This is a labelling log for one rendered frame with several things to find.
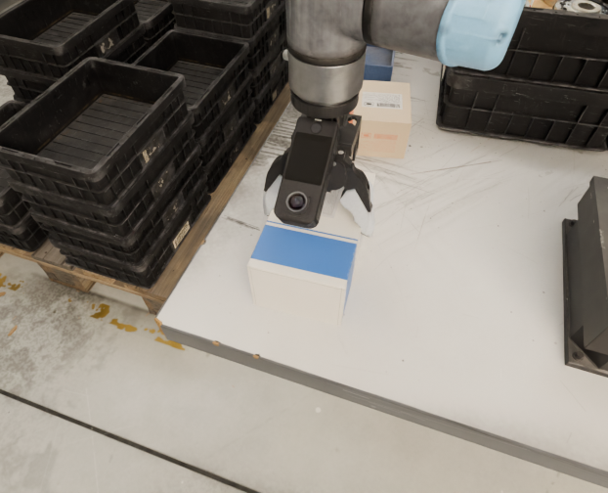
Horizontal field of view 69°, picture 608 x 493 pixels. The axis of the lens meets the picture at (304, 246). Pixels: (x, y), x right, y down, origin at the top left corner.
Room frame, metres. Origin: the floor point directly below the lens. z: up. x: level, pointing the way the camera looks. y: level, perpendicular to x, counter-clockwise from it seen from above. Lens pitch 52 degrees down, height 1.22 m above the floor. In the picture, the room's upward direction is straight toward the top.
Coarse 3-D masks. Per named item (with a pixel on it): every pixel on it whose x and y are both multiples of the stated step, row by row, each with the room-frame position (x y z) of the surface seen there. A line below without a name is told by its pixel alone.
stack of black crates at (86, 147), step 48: (48, 96) 0.97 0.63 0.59; (96, 96) 1.11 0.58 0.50; (144, 96) 1.09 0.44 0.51; (0, 144) 0.81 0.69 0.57; (48, 144) 0.91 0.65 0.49; (96, 144) 0.91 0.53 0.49; (144, 144) 0.85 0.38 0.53; (192, 144) 1.03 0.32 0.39; (48, 192) 0.74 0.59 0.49; (96, 192) 0.69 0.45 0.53; (144, 192) 0.80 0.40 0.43; (192, 192) 0.96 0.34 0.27; (96, 240) 0.73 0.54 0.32; (144, 240) 0.74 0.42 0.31; (144, 288) 0.69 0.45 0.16
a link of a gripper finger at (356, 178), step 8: (352, 168) 0.38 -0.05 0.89; (352, 176) 0.37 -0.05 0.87; (360, 176) 0.38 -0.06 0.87; (352, 184) 0.37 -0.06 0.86; (360, 184) 0.37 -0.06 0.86; (368, 184) 0.38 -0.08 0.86; (360, 192) 0.37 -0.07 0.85; (368, 192) 0.37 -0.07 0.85; (368, 200) 0.37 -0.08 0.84; (368, 208) 0.37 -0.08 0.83
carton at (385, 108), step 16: (368, 80) 0.73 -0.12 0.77; (368, 96) 0.68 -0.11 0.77; (384, 96) 0.68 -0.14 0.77; (400, 96) 0.68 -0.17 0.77; (352, 112) 0.64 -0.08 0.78; (368, 112) 0.64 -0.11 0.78; (384, 112) 0.64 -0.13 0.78; (400, 112) 0.64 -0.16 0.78; (368, 128) 0.62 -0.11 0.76; (384, 128) 0.61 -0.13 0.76; (400, 128) 0.61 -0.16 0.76; (368, 144) 0.62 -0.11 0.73; (384, 144) 0.61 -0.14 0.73; (400, 144) 0.61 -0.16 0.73
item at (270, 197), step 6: (276, 180) 0.40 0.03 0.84; (276, 186) 0.40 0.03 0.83; (264, 192) 0.41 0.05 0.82; (270, 192) 0.40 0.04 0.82; (276, 192) 0.40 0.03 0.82; (264, 198) 0.41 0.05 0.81; (270, 198) 0.40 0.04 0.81; (276, 198) 0.40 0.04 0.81; (264, 204) 0.41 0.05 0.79; (270, 204) 0.40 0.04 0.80; (264, 210) 0.41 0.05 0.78; (270, 210) 0.40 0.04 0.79
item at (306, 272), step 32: (320, 224) 0.38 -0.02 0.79; (352, 224) 0.38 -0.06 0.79; (256, 256) 0.32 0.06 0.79; (288, 256) 0.32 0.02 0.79; (320, 256) 0.32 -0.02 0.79; (352, 256) 0.32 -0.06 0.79; (256, 288) 0.31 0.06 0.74; (288, 288) 0.30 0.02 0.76; (320, 288) 0.29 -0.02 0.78; (320, 320) 0.29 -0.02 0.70
